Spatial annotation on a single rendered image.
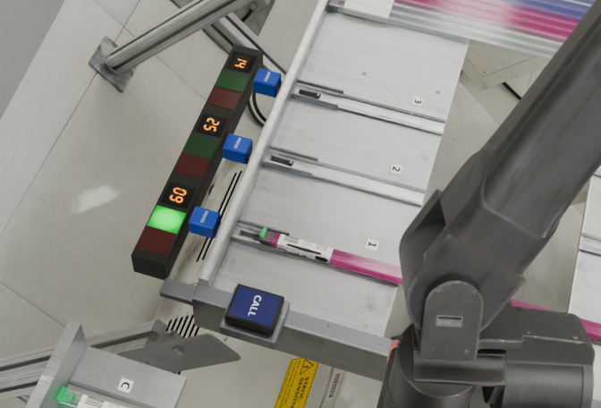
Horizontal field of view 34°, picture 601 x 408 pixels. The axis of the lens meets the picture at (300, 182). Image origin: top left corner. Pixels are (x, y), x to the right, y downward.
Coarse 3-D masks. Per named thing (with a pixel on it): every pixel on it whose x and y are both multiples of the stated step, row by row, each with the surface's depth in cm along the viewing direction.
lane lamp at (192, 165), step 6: (186, 156) 116; (192, 156) 116; (180, 162) 116; (186, 162) 116; (192, 162) 116; (198, 162) 116; (204, 162) 116; (174, 168) 115; (180, 168) 115; (186, 168) 115; (192, 168) 115; (198, 168) 115; (204, 168) 115; (192, 174) 115; (198, 174) 115
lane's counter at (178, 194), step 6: (168, 186) 114; (174, 186) 114; (180, 186) 114; (186, 186) 114; (168, 192) 113; (174, 192) 113; (180, 192) 113; (186, 192) 113; (192, 192) 113; (162, 198) 113; (168, 198) 113; (174, 198) 113; (180, 198) 113; (186, 198) 113; (174, 204) 112; (180, 204) 112; (186, 204) 112
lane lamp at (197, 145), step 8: (192, 136) 118; (200, 136) 118; (192, 144) 117; (200, 144) 117; (208, 144) 117; (216, 144) 117; (184, 152) 117; (192, 152) 117; (200, 152) 117; (208, 152) 117
